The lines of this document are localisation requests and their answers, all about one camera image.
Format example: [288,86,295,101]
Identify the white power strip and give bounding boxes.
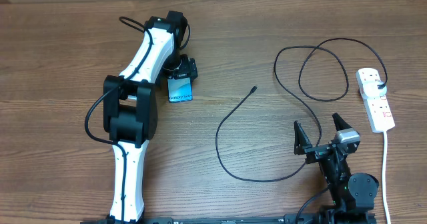
[356,68,395,133]

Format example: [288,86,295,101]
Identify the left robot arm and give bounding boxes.
[103,11,198,223]

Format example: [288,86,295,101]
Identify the white charger plug adapter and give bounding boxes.
[360,81,387,99]

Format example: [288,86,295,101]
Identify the white power strip cord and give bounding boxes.
[381,131,392,224]

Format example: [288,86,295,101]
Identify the blue Samsung Galaxy phone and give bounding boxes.
[167,77,193,103]

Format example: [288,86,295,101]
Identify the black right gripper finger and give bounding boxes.
[294,121,312,155]
[332,113,351,131]

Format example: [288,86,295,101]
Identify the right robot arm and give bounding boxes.
[285,113,379,224]

